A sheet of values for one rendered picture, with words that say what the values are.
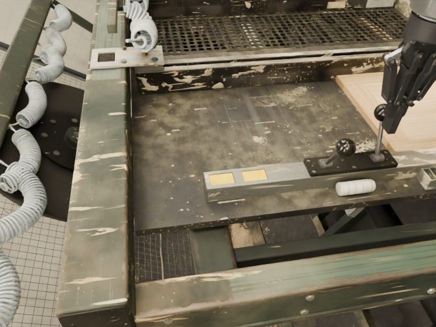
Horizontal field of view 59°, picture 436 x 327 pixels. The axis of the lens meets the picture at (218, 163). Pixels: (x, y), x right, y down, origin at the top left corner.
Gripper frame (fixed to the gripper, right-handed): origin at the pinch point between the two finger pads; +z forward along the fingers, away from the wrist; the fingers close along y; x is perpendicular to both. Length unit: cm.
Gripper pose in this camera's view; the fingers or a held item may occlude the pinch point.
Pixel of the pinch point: (393, 115)
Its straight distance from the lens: 84.1
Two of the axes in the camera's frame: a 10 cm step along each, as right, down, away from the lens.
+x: -1.8, -6.8, 7.2
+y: 9.8, -1.0, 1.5
